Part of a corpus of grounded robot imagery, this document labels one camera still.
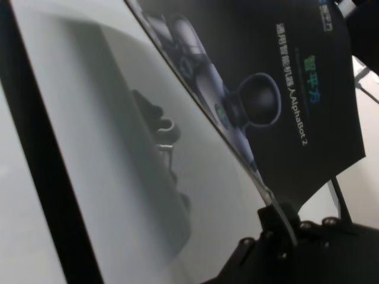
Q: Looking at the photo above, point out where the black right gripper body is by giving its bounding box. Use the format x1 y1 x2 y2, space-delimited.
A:
345 0 379 71

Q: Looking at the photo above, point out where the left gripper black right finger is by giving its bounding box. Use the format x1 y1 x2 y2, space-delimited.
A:
281 202 379 267

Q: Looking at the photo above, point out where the grey right gripper cable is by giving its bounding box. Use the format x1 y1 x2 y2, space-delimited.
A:
354 69 379 104

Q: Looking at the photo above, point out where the black robot print poster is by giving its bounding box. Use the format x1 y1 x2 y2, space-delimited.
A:
124 0 368 246

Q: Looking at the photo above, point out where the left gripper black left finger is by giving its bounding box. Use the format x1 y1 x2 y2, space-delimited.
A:
236 205 297 267

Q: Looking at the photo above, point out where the small silver metal bracket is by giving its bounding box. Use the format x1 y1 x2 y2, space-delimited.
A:
336 0 356 19

